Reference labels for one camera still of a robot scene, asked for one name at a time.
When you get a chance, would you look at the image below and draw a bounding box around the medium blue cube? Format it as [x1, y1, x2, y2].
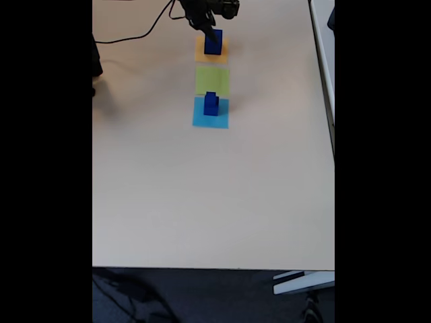
[203, 96, 220, 117]

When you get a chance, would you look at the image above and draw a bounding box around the large blue cube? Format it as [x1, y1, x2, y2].
[203, 29, 224, 56]

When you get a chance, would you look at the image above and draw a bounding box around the white neighbouring desk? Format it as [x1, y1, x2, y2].
[308, 0, 335, 164]

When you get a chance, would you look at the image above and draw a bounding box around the orange paper square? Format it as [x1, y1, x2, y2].
[194, 36, 230, 65]

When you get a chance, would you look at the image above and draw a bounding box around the light blue paper square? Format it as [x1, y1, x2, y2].
[191, 96, 230, 130]

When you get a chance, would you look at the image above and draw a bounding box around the green paper square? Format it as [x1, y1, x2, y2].
[195, 65, 231, 96]

